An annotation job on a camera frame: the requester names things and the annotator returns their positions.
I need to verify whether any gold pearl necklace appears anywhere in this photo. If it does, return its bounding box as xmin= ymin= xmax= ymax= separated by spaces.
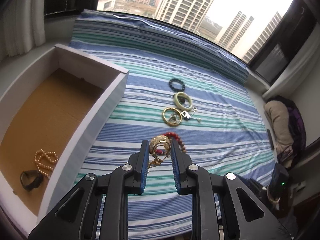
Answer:
xmin=34 ymin=148 xmax=59 ymax=179

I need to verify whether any black wrist watch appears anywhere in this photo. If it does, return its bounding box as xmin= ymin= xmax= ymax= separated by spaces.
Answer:
xmin=20 ymin=170 xmax=44 ymax=192

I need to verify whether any purple cloth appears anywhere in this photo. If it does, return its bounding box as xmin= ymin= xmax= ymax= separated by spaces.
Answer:
xmin=274 ymin=96 xmax=306 ymax=167

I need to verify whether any gold bangle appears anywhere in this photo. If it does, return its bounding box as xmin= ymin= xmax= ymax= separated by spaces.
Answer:
xmin=162 ymin=107 xmax=183 ymax=127

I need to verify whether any beige cushion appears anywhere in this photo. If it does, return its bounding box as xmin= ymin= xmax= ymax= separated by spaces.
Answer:
xmin=264 ymin=100 xmax=293 ymax=155

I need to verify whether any silver padlock charm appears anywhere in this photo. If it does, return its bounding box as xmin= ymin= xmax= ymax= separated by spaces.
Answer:
xmin=181 ymin=111 xmax=190 ymax=120

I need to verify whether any pale jade bangle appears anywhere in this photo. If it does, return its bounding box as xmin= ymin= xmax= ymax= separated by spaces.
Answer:
xmin=173 ymin=91 xmax=193 ymax=111

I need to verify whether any striped blue bed sheet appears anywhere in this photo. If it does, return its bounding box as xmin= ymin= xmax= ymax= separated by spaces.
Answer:
xmin=68 ymin=9 xmax=278 ymax=240

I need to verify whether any white cardboard box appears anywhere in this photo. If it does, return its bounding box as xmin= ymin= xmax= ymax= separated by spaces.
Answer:
xmin=1 ymin=44 xmax=129 ymax=238

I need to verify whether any white curtain left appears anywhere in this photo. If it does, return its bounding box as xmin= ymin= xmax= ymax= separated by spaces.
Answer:
xmin=1 ymin=0 xmax=46 ymax=59

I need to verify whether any red bead bracelet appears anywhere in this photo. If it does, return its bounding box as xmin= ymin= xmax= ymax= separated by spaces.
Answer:
xmin=154 ymin=132 xmax=182 ymax=156

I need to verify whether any black bead bracelet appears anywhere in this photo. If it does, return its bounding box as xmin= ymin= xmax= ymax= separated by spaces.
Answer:
xmin=168 ymin=77 xmax=186 ymax=92

